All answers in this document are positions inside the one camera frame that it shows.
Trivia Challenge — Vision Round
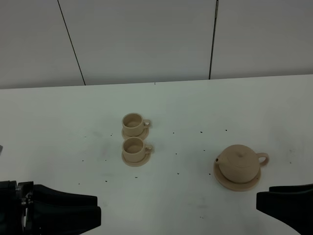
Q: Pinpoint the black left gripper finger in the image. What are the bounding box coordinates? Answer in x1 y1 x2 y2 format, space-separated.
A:
32 185 98 209
32 205 101 235

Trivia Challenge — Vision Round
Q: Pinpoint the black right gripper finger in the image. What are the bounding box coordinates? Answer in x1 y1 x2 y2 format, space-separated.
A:
269 184 313 193
256 191 313 235

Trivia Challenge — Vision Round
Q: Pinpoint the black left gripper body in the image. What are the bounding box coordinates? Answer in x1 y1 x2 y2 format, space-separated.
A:
0 181 34 235

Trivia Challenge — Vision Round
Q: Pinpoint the beige teapot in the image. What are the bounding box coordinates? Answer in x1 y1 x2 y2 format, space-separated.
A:
215 144 269 184

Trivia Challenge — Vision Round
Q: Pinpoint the beige teapot saucer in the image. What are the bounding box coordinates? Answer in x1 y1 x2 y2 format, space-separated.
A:
213 163 261 192

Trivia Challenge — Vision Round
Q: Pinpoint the near beige teacup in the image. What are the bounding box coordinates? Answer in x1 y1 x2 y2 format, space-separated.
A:
122 137 154 164

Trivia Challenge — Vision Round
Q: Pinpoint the beige teacup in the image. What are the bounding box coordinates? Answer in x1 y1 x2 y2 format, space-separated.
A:
122 113 152 128
122 137 154 164

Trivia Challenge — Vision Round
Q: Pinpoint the near beige saucer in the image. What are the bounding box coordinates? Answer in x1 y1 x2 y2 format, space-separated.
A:
121 152 151 167

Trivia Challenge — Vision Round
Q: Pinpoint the far beige teacup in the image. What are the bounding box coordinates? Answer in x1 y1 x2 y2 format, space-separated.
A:
122 113 152 128

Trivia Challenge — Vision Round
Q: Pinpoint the far beige saucer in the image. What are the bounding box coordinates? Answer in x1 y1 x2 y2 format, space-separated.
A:
122 127 149 140

